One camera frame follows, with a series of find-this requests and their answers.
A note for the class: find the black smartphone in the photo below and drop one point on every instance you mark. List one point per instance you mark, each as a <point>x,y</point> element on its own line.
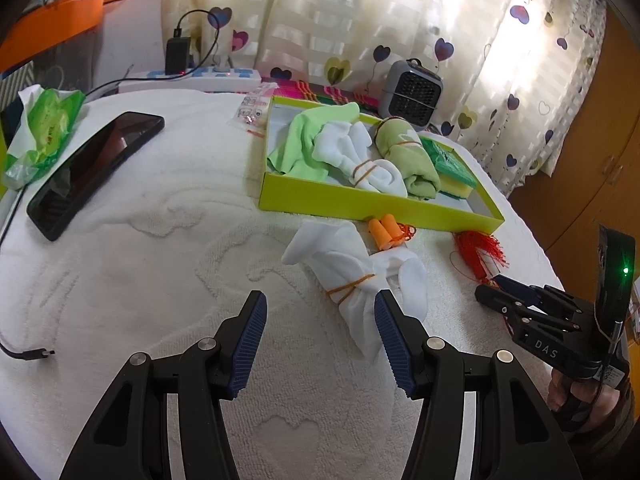
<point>95,170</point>

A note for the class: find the white cloth bundle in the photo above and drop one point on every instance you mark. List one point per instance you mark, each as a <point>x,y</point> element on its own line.
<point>360,275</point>
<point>360,160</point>

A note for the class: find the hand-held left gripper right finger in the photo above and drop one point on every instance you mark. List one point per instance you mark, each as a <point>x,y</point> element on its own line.
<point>395,345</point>

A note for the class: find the small grey heater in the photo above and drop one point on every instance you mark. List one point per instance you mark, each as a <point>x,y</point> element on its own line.
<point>410,95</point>

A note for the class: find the wooden cabinet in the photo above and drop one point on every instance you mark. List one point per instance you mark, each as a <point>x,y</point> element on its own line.
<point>590,160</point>

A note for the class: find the striped grey box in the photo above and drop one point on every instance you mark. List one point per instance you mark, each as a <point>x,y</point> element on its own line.
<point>30,80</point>

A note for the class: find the thin light green cloth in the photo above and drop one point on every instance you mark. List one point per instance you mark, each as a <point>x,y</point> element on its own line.
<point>300,140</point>

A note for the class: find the green plastic packet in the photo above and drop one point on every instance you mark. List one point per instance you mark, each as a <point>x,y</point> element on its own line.
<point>450,162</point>

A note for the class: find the black charger adapter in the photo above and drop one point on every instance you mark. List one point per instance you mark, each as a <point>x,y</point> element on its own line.
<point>178,55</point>

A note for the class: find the green tissue pack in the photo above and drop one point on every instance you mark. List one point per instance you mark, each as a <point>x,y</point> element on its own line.
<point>47,125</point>

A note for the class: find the person's right hand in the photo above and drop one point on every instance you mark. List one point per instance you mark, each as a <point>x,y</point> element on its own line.
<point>607,407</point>

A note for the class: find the yellow-green cardboard box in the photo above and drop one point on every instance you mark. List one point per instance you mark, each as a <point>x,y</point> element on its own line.
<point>350,205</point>

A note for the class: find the white embossed towel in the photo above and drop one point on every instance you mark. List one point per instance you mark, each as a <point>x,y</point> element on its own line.
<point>150,270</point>

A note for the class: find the red tassel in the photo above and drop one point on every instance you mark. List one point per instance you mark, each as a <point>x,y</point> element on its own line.
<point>480,250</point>

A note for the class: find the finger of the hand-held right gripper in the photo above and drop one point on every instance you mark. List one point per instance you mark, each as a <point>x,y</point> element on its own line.
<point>495,297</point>
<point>515,287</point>

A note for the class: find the colourful woven mat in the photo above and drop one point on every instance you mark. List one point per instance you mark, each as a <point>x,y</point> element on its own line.
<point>320,91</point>

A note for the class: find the white power strip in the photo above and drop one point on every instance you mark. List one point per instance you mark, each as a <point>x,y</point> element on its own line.
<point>200,80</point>

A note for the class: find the clear blister packet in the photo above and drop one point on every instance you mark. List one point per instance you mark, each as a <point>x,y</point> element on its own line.
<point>250,107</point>

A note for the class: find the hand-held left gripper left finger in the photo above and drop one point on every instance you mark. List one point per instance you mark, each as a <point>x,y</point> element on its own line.
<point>247,345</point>

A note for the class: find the green towel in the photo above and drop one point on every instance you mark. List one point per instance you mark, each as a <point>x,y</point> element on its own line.
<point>410,165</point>

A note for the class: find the small yellow sponge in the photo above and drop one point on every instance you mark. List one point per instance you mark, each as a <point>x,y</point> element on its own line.
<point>457,191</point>

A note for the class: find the heart print curtain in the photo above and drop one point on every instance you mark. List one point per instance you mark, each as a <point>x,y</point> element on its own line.
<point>320,10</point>

